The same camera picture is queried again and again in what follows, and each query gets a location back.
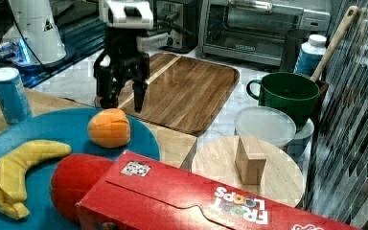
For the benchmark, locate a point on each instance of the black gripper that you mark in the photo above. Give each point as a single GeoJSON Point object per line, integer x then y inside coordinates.
{"type": "Point", "coordinates": [113, 69]}

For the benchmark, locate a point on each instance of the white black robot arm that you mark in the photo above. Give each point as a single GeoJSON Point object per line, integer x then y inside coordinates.
{"type": "Point", "coordinates": [126, 22]}

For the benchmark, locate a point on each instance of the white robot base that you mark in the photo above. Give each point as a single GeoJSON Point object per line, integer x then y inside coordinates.
{"type": "Point", "coordinates": [33, 39]}

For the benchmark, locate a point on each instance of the orange plush fruit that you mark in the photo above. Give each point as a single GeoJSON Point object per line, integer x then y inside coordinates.
{"type": "Point", "coordinates": [110, 128]}

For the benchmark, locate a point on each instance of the large wooden cutting board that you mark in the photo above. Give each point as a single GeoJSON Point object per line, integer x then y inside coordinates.
{"type": "Point", "coordinates": [184, 93]}

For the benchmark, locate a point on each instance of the grey two-slot toaster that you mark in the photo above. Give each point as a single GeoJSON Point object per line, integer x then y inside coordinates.
{"type": "Point", "coordinates": [181, 19]}

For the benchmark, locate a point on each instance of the red plush apple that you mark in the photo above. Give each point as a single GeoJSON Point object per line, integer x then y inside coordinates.
{"type": "Point", "coordinates": [73, 177]}

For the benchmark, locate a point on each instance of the red Froot Loops box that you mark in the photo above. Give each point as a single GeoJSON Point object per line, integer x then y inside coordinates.
{"type": "Point", "coordinates": [138, 193]}

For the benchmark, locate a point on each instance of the blue white-capped can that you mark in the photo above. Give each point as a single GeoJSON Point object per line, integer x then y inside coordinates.
{"type": "Point", "coordinates": [13, 99]}

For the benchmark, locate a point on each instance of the silver toaster oven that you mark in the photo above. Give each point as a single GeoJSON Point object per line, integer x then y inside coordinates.
{"type": "Point", "coordinates": [255, 30]}

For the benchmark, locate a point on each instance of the blue plate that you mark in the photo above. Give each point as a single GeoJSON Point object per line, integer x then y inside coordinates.
{"type": "Point", "coordinates": [61, 130]}

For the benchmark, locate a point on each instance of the glass jar of grains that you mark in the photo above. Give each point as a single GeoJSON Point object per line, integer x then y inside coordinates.
{"type": "Point", "coordinates": [266, 123]}

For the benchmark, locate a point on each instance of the glass jar with wooden lid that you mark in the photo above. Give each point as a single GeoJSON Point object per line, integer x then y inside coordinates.
{"type": "Point", "coordinates": [253, 165]}

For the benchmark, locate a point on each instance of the yellow plush banana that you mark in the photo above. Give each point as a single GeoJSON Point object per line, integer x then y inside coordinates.
{"type": "Point", "coordinates": [13, 169]}

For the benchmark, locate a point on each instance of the green mug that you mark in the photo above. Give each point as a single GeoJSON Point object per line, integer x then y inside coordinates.
{"type": "Point", "coordinates": [289, 93]}

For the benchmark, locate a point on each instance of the light blue mug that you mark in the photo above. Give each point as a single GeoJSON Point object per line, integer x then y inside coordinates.
{"type": "Point", "coordinates": [298, 144]}

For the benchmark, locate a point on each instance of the white-capped blue bottle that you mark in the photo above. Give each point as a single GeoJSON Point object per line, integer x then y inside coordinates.
{"type": "Point", "coordinates": [310, 55]}

